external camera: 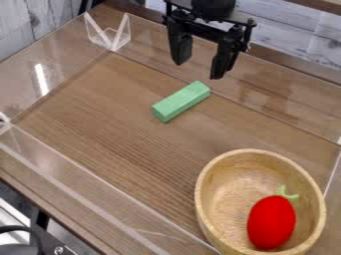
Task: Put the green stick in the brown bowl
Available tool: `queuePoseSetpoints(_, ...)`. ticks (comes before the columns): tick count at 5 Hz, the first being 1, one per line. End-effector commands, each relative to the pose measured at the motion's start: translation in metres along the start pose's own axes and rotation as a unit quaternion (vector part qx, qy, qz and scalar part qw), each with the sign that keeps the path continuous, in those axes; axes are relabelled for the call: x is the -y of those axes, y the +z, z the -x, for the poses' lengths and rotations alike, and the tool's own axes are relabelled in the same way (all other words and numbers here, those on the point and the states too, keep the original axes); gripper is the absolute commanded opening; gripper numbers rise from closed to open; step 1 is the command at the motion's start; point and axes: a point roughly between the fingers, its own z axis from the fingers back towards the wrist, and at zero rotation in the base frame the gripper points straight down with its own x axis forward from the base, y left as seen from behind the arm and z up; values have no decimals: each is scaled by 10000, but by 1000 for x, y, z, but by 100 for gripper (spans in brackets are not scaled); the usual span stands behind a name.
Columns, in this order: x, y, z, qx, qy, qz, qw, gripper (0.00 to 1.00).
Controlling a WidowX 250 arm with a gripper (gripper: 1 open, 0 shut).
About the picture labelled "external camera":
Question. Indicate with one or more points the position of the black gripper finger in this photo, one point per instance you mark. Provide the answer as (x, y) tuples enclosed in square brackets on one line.
[(227, 50), (181, 41)]

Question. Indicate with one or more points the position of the green rectangular stick block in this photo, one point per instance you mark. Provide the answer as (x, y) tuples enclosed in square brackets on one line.
[(181, 101)]

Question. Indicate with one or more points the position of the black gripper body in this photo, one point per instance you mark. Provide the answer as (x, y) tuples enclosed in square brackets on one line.
[(210, 19)]

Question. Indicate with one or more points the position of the clear acrylic tray wall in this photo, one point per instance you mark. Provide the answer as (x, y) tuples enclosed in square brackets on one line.
[(110, 220)]

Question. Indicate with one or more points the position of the clear acrylic corner bracket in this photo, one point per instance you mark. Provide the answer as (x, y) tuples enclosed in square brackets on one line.
[(112, 39)]

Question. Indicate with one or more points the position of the light wooden oval bowl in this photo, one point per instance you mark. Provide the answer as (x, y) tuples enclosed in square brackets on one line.
[(234, 180)]

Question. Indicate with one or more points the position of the red plush tomato toy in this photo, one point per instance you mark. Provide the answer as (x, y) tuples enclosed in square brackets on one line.
[(271, 220)]

